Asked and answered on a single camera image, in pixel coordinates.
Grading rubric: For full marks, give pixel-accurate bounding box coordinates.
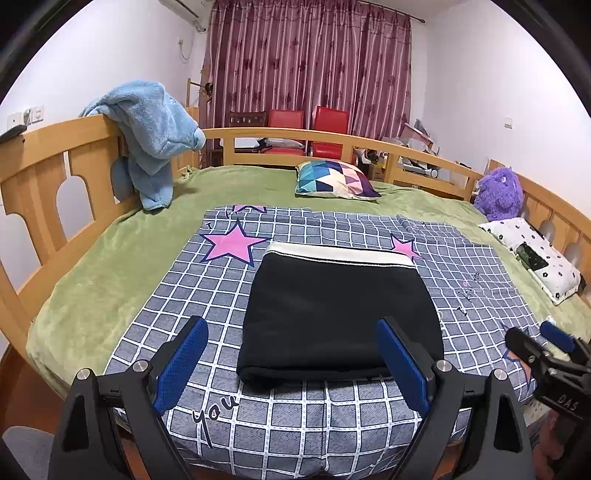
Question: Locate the red chair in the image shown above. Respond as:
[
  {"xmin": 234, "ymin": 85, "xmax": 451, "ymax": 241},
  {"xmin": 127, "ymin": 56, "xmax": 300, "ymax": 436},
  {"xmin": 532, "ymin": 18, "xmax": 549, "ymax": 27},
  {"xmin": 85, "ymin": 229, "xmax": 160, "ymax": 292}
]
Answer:
[
  {"xmin": 311, "ymin": 106, "xmax": 350, "ymax": 160},
  {"xmin": 267, "ymin": 109, "xmax": 305, "ymax": 155}
]

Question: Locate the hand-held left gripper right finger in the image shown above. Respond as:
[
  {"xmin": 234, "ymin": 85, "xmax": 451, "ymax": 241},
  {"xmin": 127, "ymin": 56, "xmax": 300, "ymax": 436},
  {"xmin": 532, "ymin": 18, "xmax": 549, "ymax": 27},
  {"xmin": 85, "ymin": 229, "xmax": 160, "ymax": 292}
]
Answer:
[{"xmin": 375, "ymin": 316, "xmax": 536, "ymax": 480}]

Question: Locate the white flower-print pillow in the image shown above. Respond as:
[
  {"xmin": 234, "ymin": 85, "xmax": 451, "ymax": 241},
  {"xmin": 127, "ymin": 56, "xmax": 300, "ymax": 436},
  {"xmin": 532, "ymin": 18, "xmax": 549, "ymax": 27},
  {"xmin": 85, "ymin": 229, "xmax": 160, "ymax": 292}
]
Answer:
[{"xmin": 478, "ymin": 217, "xmax": 583, "ymax": 305}]

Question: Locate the dark green packet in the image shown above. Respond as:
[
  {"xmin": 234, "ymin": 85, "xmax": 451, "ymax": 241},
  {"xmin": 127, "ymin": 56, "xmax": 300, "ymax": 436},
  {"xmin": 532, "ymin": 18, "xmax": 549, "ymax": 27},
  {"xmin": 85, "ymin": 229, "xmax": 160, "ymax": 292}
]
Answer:
[{"xmin": 516, "ymin": 243, "xmax": 550, "ymax": 271}]

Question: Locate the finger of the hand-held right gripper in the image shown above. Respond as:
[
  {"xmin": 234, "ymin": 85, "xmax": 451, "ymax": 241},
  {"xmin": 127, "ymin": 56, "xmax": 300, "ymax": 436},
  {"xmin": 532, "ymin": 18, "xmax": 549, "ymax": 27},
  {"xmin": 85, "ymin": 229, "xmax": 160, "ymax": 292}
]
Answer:
[
  {"xmin": 540, "ymin": 320, "xmax": 580, "ymax": 355},
  {"xmin": 505, "ymin": 326, "xmax": 556, "ymax": 371}
]

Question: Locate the purple plush toy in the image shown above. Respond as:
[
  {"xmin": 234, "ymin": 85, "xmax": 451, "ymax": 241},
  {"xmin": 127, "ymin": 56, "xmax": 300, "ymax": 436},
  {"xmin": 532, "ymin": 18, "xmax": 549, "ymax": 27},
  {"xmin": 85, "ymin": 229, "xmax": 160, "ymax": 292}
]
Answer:
[{"xmin": 473, "ymin": 166, "xmax": 525, "ymax": 222}]

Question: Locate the grey checked star blanket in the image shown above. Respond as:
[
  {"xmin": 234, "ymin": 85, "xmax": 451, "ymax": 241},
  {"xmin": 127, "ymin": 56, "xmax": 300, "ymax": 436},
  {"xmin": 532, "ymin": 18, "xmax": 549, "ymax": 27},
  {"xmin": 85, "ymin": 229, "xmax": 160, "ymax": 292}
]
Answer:
[{"xmin": 104, "ymin": 204, "xmax": 555, "ymax": 478}]

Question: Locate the wooden bed frame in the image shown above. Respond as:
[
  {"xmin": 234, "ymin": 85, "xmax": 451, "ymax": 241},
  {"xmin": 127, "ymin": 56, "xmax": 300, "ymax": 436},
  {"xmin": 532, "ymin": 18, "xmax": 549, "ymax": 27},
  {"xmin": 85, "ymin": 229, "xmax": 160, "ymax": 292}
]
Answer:
[{"xmin": 0, "ymin": 107, "xmax": 591, "ymax": 480}]

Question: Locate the green fleece blanket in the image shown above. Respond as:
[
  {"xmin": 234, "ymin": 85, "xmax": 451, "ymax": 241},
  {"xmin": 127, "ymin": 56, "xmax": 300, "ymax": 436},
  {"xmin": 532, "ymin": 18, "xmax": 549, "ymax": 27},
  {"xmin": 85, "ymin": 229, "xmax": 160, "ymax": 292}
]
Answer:
[{"xmin": 25, "ymin": 165, "xmax": 591, "ymax": 398}]

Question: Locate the colourful geometric pillow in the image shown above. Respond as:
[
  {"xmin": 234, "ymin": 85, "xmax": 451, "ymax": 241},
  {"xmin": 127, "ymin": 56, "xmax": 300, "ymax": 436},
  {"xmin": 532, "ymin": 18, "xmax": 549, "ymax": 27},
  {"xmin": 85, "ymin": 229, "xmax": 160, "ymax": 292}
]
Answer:
[{"xmin": 295, "ymin": 160, "xmax": 382, "ymax": 200}]

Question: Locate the white air conditioner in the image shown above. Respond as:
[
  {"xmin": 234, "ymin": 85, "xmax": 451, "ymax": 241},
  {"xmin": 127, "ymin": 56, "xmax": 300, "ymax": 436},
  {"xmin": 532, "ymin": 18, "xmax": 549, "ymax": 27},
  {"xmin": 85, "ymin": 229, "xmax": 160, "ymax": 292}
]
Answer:
[{"xmin": 159, "ymin": 0, "xmax": 208, "ymax": 33}]

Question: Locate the white wall socket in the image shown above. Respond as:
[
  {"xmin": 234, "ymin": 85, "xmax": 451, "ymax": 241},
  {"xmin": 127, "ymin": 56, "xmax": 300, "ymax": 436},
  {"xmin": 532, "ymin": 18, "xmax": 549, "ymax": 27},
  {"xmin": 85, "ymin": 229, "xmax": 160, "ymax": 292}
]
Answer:
[{"xmin": 8, "ymin": 106, "xmax": 45, "ymax": 127}]

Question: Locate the dark wooden chair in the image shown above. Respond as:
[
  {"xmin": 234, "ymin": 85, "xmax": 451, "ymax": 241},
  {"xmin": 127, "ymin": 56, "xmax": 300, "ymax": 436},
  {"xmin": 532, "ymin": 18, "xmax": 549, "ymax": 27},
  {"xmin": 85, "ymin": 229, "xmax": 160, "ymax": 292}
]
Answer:
[{"xmin": 228, "ymin": 111, "xmax": 269, "ymax": 153}]

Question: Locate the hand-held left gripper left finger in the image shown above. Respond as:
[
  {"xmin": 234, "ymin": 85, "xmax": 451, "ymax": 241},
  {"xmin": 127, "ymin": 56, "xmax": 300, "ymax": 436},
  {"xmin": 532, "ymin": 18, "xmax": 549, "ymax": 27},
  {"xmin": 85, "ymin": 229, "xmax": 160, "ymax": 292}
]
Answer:
[{"xmin": 48, "ymin": 315, "xmax": 209, "ymax": 480}]

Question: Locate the person's right hand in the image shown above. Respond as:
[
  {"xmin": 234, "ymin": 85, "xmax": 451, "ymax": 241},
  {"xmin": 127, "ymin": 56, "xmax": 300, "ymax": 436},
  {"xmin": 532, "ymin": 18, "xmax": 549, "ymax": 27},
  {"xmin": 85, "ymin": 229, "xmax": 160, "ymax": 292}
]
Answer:
[{"xmin": 526, "ymin": 410, "xmax": 561, "ymax": 468}]

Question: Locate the grey seat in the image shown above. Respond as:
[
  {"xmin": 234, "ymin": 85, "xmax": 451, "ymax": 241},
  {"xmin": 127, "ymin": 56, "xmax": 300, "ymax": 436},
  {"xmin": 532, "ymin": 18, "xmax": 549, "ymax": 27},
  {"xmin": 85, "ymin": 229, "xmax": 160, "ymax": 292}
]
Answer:
[{"xmin": 0, "ymin": 426, "xmax": 57, "ymax": 480}]

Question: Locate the blue fleece towel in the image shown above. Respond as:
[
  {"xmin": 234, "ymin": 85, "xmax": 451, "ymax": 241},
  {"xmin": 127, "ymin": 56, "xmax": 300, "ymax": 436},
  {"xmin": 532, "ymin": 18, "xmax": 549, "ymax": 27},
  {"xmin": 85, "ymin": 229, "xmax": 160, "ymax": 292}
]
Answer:
[{"xmin": 79, "ymin": 80, "xmax": 206, "ymax": 210}]

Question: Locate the grey folded cloth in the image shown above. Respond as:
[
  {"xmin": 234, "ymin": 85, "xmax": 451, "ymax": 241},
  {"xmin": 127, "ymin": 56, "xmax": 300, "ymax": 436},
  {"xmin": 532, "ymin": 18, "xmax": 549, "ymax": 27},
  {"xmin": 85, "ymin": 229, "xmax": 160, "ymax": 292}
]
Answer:
[{"xmin": 259, "ymin": 137, "xmax": 306, "ymax": 151}]

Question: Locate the open cardboard box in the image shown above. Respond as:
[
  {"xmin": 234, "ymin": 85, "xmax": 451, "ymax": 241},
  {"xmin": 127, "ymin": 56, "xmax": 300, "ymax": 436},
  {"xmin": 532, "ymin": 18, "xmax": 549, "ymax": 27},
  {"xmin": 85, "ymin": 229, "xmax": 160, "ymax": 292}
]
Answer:
[{"xmin": 399, "ymin": 120, "xmax": 441, "ymax": 158}]

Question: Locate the wooden coat rack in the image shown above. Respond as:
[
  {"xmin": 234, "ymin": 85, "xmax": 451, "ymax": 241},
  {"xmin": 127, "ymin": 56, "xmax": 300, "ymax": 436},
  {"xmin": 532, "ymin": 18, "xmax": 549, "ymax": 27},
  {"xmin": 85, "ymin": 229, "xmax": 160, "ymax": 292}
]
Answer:
[{"xmin": 186, "ymin": 78, "xmax": 216, "ymax": 168}]

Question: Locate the black pants white waistband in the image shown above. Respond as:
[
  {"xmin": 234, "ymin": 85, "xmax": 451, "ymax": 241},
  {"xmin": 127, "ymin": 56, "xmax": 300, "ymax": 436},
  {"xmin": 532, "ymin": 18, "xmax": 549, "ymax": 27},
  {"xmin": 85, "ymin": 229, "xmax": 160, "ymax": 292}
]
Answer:
[{"xmin": 236, "ymin": 241, "xmax": 445, "ymax": 383}]

